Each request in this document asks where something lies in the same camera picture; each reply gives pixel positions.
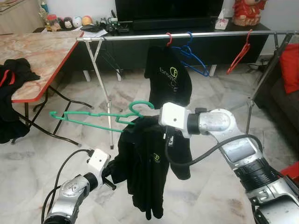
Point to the white pink tissue box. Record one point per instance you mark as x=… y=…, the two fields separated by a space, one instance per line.
x=222 y=22

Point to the black polo shirt small logo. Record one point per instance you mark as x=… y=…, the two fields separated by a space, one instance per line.
x=140 y=172

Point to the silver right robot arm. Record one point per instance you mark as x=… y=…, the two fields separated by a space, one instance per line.
x=247 y=158

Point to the black crumpled garment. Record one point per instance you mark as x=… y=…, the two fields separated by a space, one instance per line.
x=11 y=121

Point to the black shirt large green logo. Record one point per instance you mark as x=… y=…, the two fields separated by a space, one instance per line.
x=166 y=79

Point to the blue plastic hanger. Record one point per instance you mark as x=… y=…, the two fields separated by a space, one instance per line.
x=188 y=49

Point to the orange round plush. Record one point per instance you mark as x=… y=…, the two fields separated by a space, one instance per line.
x=87 y=20

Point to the light wooden sideboard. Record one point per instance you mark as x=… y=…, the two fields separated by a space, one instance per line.
x=18 y=18

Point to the black plush with red bow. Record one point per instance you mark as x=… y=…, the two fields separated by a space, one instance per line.
x=62 y=23

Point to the black soundbar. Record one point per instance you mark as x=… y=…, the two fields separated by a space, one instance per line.
x=173 y=23

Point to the dark grey sofa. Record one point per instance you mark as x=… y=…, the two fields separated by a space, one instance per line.
x=275 y=107

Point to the red cushion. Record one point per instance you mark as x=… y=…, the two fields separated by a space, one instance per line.
x=290 y=67

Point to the marble folding table red edge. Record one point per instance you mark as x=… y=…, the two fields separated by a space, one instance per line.
x=37 y=51

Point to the jar with red lid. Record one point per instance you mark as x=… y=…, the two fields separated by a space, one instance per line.
x=53 y=23

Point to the silver metal clothes rack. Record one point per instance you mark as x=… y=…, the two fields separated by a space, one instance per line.
x=131 y=38

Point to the green plastic hanger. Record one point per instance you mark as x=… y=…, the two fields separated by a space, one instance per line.
x=140 y=103

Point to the black flat television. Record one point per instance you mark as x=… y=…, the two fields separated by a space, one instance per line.
x=168 y=9

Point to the red plastic hanger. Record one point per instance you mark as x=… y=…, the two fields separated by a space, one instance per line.
x=168 y=41
x=245 y=46

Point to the stack of white papers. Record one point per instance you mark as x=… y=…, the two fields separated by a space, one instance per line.
x=93 y=32

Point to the red plastic stool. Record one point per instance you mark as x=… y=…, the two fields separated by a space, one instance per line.
x=292 y=171

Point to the red laughing Buddha statue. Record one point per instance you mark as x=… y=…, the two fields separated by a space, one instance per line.
x=249 y=11

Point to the black round mouse plush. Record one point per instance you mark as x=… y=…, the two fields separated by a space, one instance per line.
x=69 y=22

